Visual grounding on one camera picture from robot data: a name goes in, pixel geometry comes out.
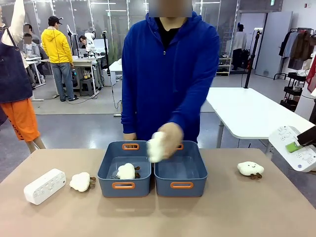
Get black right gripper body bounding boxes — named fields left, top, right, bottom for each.
left=307, top=126, right=316, bottom=147

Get white digital clock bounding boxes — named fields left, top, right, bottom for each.
left=268, top=125, right=316, bottom=173

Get person's left forearm blue sleeve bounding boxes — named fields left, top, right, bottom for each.
left=168, top=81, right=213, bottom=131

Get person's right forearm blue sleeve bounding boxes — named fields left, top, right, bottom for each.
left=120, top=81, right=138, bottom=135

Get person's left hand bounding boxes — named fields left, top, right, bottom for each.
left=158, top=122, right=185, bottom=160

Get person's right hand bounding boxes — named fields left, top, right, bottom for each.
left=123, top=132, right=138, bottom=142

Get white smiling cloud plush toy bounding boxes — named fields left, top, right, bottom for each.
left=237, top=161, right=265, bottom=180

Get black rolling cart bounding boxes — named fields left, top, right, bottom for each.
left=280, top=72, right=308, bottom=112

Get white folding table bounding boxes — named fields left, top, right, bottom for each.
left=205, top=87, right=316, bottom=149

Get red hanging cloth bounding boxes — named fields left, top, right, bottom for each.
left=306, top=52, right=316, bottom=94

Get clothing rack with coats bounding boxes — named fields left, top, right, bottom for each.
left=273, top=27, right=316, bottom=81

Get black light stand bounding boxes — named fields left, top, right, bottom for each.
left=243, top=28, right=263, bottom=89

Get low white shelf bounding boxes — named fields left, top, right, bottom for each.
left=216, top=57, right=233, bottom=77

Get person in white shirt cap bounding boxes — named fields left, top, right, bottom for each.
left=232, top=22, right=248, bottom=71

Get person in blue hoodie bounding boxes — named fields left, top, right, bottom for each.
left=120, top=11, right=220, bottom=145

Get grey plastic step stool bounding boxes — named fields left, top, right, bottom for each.
left=79, top=78, right=96, bottom=97

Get white background desk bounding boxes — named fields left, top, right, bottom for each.
left=40, top=54, right=104, bottom=97

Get white power strip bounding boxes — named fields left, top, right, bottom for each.
left=23, top=168, right=67, bottom=205

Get person in yellow hoodie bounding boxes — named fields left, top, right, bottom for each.
left=40, top=15, right=79, bottom=102

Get person in light blue shirt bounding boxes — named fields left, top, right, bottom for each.
left=23, top=33, right=42, bottom=65

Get mannequin navy apron orange shorts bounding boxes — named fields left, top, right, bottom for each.
left=0, top=0, right=46, bottom=154

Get blue basket orange handles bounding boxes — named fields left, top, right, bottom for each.
left=154, top=140, right=208, bottom=198
left=97, top=140, right=152, bottom=198

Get black camera tripod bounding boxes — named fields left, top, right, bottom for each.
left=101, top=31, right=111, bottom=76

